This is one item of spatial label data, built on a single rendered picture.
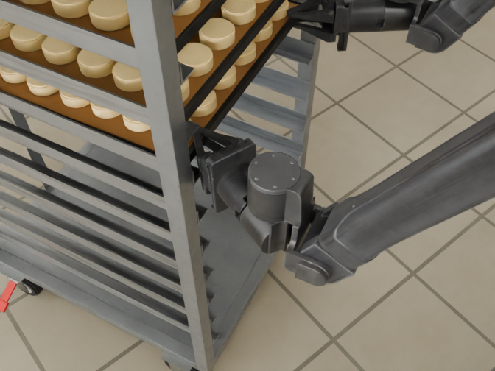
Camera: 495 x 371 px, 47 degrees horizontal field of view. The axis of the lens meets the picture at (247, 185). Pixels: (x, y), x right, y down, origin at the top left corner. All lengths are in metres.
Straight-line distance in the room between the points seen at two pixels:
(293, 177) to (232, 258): 0.82
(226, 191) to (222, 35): 0.22
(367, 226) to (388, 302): 0.99
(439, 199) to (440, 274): 1.13
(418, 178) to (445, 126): 1.48
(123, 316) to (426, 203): 0.96
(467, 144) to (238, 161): 0.31
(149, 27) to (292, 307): 1.08
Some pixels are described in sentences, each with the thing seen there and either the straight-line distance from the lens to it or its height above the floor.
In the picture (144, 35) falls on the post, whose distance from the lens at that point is 0.58.
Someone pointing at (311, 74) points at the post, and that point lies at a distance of 1.13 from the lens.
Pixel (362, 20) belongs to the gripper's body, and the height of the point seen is 0.80.
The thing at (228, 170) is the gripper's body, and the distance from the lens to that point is 0.71.
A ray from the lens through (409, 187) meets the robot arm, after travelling 0.54.
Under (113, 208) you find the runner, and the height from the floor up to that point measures 0.61.
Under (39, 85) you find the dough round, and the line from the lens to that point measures 0.90.
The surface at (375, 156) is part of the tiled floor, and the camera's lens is 1.85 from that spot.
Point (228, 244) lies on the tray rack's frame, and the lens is 1.44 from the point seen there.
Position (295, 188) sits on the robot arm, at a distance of 0.61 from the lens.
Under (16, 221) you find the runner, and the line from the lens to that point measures 1.37.
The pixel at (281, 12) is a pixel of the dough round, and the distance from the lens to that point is 0.99.
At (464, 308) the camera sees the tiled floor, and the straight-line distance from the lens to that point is 1.62.
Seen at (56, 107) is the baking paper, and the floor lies 0.78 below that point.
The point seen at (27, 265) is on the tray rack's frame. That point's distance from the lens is 1.51.
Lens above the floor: 1.37
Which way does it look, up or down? 52 degrees down
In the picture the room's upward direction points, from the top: straight up
